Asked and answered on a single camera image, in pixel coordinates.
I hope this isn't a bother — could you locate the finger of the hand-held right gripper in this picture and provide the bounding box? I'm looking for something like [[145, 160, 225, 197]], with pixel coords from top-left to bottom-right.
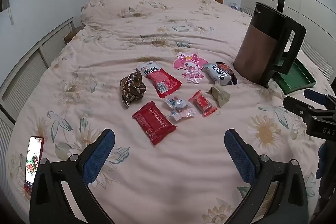
[[304, 89, 336, 110], [283, 96, 314, 119]]

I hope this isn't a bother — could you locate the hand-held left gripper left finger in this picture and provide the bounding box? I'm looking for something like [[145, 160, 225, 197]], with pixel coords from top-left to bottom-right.
[[29, 129, 116, 224]]

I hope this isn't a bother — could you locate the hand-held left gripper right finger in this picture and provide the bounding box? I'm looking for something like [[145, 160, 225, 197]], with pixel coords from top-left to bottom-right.
[[224, 129, 310, 224]]

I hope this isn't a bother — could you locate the green tray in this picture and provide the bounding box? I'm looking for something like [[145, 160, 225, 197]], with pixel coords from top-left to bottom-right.
[[273, 52, 315, 95]]

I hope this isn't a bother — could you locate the square red snack packet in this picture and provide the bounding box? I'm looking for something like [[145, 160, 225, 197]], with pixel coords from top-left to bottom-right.
[[132, 101, 178, 146]]

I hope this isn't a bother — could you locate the pale green candy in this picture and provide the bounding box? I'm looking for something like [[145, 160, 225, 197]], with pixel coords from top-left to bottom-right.
[[207, 84, 231, 108]]

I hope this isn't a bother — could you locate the small red snack packet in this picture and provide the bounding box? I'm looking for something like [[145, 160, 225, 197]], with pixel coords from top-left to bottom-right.
[[188, 90, 217, 117]]

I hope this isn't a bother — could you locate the brown snack wrapper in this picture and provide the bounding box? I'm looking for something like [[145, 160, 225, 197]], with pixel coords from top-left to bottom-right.
[[120, 68, 147, 108]]

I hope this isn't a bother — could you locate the clear candy packet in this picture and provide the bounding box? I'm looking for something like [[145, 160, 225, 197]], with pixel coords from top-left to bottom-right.
[[164, 96, 197, 122]]

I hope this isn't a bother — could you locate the grey cookie packet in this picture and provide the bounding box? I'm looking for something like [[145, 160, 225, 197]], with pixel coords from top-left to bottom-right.
[[203, 62, 237, 86]]

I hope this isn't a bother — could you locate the red and white snack packet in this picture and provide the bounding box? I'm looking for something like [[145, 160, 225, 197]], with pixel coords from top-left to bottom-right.
[[138, 61, 182, 98]]

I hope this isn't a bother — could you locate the pink cartoon snack packet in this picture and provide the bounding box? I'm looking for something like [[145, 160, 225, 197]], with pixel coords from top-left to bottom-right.
[[173, 52, 208, 85]]

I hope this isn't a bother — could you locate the smartphone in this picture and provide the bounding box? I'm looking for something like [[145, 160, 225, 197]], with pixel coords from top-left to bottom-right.
[[24, 136, 45, 191]]

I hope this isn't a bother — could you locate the black and brown electric kettle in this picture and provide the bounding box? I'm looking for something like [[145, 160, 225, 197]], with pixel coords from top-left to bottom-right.
[[233, 2, 307, 89]]

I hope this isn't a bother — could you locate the floral blanket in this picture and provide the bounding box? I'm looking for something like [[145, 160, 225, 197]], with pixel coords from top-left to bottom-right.
[[0, 0, 336, 224]]

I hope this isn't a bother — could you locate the white louvred wall panel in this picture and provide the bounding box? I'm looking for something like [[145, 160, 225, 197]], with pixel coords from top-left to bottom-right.
[[0, 17, 74, 125]]

